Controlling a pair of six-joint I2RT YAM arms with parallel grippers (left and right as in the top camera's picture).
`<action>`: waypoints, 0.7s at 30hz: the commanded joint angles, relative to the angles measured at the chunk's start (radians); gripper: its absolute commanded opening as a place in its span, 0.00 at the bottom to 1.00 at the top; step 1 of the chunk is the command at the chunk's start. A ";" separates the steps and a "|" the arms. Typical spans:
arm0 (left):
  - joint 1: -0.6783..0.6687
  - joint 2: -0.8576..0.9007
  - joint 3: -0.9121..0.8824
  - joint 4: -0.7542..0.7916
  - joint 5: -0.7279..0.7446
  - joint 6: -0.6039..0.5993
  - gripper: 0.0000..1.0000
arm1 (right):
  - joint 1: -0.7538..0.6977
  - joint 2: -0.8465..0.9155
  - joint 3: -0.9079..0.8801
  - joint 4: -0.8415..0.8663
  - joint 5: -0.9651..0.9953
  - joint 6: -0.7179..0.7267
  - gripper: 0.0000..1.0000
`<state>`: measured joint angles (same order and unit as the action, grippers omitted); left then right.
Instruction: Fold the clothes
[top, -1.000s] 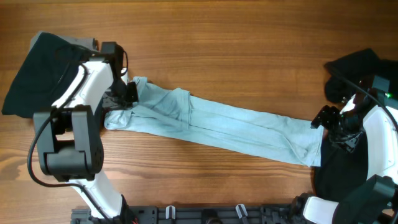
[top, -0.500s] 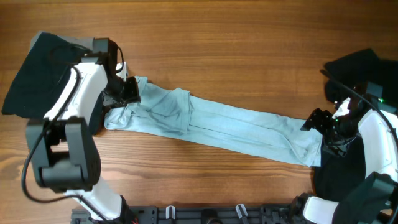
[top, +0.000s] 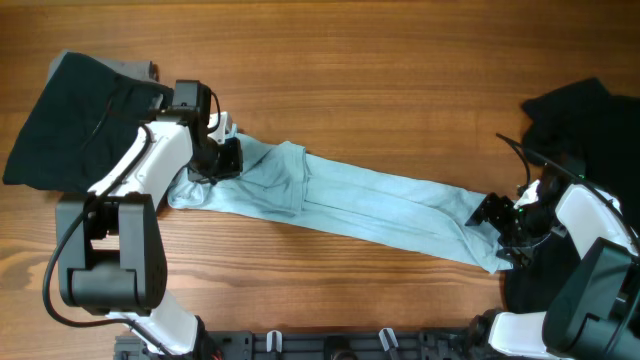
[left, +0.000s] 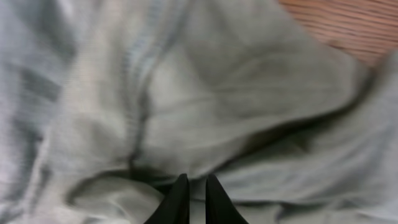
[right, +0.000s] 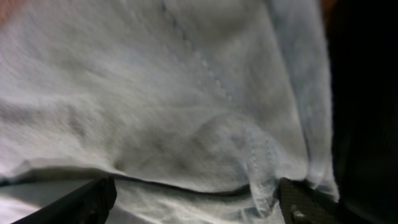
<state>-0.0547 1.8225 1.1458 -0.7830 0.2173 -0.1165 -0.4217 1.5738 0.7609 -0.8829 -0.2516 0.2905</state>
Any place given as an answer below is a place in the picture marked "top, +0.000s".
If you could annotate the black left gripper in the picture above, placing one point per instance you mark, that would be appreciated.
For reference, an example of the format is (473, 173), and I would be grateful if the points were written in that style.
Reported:
(232, 167)

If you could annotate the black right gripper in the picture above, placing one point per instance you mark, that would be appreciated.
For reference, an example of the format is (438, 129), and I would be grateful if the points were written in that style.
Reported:
(492, 211)

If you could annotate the light blue t-shirt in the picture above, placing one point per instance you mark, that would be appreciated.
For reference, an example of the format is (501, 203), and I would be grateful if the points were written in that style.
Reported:
(284, 183)

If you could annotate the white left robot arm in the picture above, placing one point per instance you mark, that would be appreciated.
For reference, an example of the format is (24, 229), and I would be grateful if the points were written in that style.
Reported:
(109, 265)

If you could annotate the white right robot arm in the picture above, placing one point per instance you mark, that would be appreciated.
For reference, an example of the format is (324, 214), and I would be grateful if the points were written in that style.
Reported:
(594, 312)

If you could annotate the folded dark clothes stack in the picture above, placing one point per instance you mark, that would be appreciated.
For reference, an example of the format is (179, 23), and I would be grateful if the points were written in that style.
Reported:
(83, 123)

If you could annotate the black garment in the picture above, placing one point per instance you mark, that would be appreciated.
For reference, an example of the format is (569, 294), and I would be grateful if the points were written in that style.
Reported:
(585, 121)

